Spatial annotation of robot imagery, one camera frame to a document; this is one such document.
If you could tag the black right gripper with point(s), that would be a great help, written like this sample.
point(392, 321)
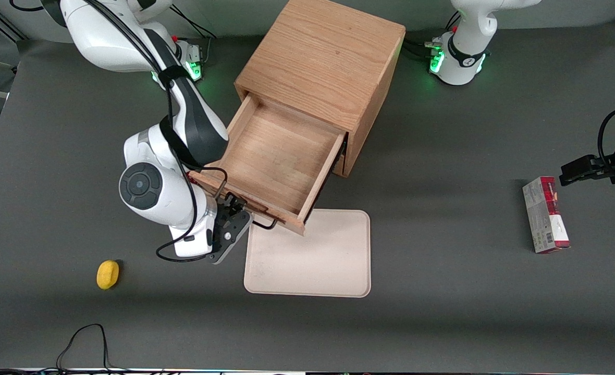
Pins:
point(228, 213)

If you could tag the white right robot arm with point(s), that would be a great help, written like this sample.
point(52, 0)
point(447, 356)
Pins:
point(104, 41)

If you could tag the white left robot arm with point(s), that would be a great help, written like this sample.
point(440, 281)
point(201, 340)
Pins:
point(469, 31)

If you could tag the wooden drawer cabinet body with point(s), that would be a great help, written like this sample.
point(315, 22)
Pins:
point(328, 57)

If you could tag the grey and red carton box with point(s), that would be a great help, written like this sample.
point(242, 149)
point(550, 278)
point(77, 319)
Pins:
point(544, 219)

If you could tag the yellow lemon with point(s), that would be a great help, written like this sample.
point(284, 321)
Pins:
point(107, 275)

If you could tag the dark aluminium frame rail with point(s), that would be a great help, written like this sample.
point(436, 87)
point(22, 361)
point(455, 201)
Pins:
point(0, 21)

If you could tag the beige plastic tray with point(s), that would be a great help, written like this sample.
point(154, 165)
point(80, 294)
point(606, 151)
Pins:
point(318, 260)

